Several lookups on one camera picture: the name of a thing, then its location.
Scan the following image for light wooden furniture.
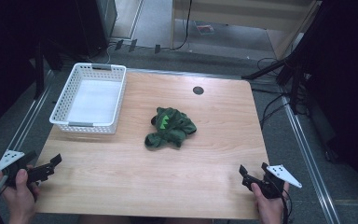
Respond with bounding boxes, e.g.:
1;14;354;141
169;0;322;61

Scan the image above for black cabinet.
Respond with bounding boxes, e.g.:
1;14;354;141
36;0;119;58

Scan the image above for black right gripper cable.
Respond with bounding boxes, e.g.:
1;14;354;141
279;188;294;224

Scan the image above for black upright post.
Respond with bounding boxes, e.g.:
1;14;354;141
33;40;47;101

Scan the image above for aluminium floor rail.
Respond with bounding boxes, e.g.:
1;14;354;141
281;92;343;224
0;68;56;218

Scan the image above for black hanging cable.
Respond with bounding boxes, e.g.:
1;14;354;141
170;0;194;51

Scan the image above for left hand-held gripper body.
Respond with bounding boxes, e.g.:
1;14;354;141
0;149;56;189

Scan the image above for white perforated plastic basket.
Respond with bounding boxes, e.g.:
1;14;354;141
48;62;128;135

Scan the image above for white thin cable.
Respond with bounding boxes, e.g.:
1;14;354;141
85;42;117;65

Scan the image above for black floor cables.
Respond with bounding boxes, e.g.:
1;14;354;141
251;57;293;131

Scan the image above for red printed paper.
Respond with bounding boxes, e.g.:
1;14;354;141
195;21;216;35

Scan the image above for crumpled green cloth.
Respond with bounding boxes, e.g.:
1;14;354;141
144;106;198;149

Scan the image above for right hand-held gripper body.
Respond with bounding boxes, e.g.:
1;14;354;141
241;163;303;200

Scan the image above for black metal stand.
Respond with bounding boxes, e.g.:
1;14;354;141
241;46;312;116

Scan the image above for person's right hand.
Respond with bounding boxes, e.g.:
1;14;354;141
250;181;291;224

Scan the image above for person's left hand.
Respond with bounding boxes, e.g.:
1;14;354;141
0;164;42;224

